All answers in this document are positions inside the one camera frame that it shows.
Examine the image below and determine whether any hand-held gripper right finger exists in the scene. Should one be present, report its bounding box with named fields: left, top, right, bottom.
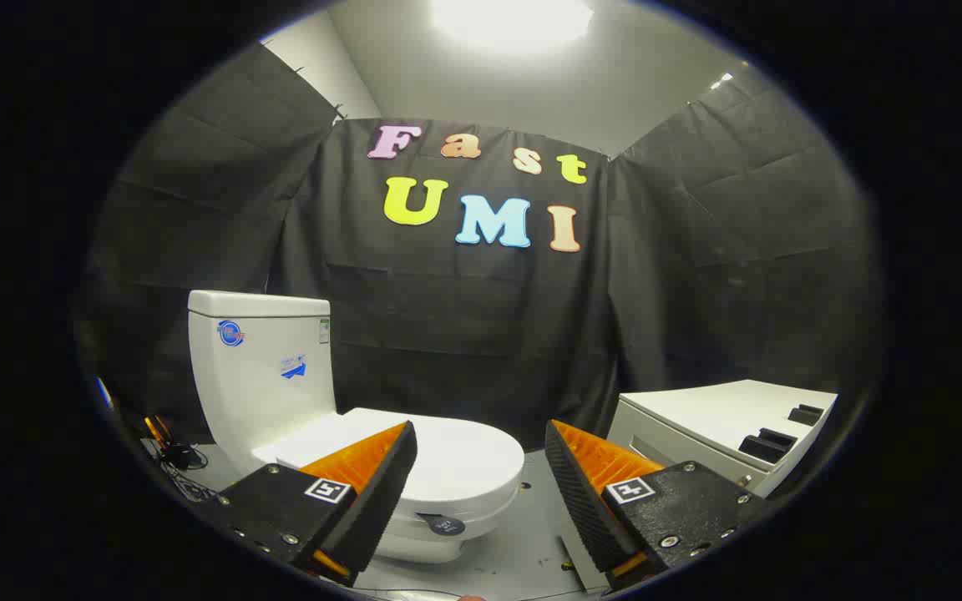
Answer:
left=544, top=419, right=770, bottom=592

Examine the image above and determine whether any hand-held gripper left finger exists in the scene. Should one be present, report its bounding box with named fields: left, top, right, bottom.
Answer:
left=215, top=421, right=419, bottom=588

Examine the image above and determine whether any white toilet lid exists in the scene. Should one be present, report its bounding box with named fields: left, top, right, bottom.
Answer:
left=276, top=407, right=525, bottom=508

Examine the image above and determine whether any white ceramic toilet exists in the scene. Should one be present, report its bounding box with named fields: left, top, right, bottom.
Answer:
left=188, top=290, right=525, bottom=564

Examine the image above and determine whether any small black round tag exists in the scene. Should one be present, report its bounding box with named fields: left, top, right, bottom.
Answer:
left=416, top=513, right=467, bottom=537

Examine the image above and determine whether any white drawer cabinet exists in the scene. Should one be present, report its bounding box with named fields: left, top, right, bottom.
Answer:
left=606, top=380, right=839, bottom=499

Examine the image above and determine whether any black backdrop cloth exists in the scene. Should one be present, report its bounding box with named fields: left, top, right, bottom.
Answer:
left=76, top=42, right=883, bottom=452

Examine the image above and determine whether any black cable bundle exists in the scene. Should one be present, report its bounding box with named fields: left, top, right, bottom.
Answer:
left=143, top=413, right=213, bottom=502

